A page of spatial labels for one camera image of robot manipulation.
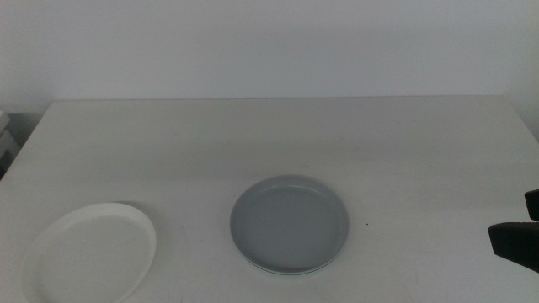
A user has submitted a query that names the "white side shelf unit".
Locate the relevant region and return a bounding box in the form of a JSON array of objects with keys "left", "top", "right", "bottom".
[{"left": 0, "top": 109, "right": 21, "bottom": 169}]

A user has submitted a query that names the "pale green shallow bowl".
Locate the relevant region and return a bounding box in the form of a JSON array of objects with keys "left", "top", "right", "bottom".
[{"left": 246, "top": 258, "right": 336, "bottom": 277}]

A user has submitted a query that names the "white shallow bowl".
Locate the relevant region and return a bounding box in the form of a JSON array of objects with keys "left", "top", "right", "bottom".
[{"left": 20, "top": 202, "right": 157, "bottom": 303}]

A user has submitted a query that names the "grey shallow bowl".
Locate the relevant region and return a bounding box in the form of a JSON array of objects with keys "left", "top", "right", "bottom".
[{"left": 229, "top": 174, "right": 350, "bottom": 274}]

